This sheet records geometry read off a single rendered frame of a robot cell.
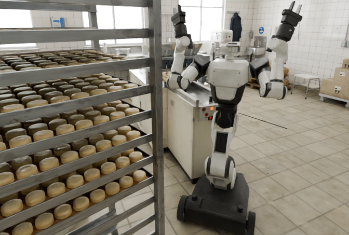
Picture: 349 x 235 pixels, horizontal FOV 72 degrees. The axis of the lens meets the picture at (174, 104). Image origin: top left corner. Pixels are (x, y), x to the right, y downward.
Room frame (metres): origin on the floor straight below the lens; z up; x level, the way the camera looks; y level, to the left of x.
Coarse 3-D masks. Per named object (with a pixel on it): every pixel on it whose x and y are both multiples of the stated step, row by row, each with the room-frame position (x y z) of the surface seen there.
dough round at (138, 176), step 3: (138, 171) 0.82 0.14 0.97; (141, 171) 0.82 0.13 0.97; (135, 174) 0.80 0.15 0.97; (138, 174) 0.80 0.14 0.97; (141, 174) 0.80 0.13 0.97; (144, 174) 0.80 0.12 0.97; (135, 177) 0.78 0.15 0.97; (138, 177) 0.78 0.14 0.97; (141, 177) 0.78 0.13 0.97; (144, 177) 0.79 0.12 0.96; (135, 180) 0.78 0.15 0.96; (138, 180) 0.78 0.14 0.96; (141, 180) 0.78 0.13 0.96
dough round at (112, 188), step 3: (111, 183) 0.74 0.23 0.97; (114, 183) 0.74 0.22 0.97; (117, 183) 0.74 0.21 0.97; (105, 186) 0.73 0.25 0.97; (108, 186) 0.73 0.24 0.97; (111, 186) 0.73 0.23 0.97; (114, 186) 0.73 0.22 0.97; (117, 186) 0.73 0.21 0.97; (105, 189) 0.72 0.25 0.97; (108, 189) 0.71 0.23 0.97; (111, 189) 0.71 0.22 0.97; (114, 189) 0.71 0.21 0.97; (117, 189) 0.72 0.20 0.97; (108, 192) 0.71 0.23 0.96; (111, 192) 0.70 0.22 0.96; (114, 192) 0.71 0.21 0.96
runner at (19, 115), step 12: (96, 96) 0.66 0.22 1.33; (108, 96) 0.68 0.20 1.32; (120, 96) 0.71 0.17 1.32; (132, 96) 0.74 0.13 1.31; (36, 108) 0.55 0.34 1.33; (48, 108) 0.57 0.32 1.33; (60, 108) 0.59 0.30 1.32; (72, 108) 0.61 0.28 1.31; (0, 120) 0.50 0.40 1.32; (12, 120) 0.52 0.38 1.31; (24, 120) 0.54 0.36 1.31
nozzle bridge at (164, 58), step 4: (144, 56) 2.79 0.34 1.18; (148, 56) 2.76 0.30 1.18; (188, 56) 2.76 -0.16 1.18; (192, 56) 2.76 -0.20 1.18; (208, 56) 2.82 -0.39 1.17; (164, 60) 2.72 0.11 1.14; (168, 60) 2.73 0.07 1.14; (172, 60) 2.75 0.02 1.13; (184, 60) 2.80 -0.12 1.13; (188, 60) 2.82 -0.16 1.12; (192, 60) 2.84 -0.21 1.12; (164, 64) 2.72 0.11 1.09; (168, 64) 2.73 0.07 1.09; (172, 64) 2.75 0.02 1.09; (184, 64) 2.80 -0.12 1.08; (144, 68) 2.81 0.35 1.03; (148, 68) 2.65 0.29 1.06; (164, 68) 2.70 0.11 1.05; (168, 68) 2.70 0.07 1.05; (184, 68) 2.75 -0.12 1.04; (148, 72) 2.67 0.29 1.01; (148, 76) 2.67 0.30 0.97; (204, 76) 2.92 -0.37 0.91; (148, 80) 2.67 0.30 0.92; (200, 80) 2.94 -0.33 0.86; (204, 80) 2.92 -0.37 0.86; (148, 84) 2.67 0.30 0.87
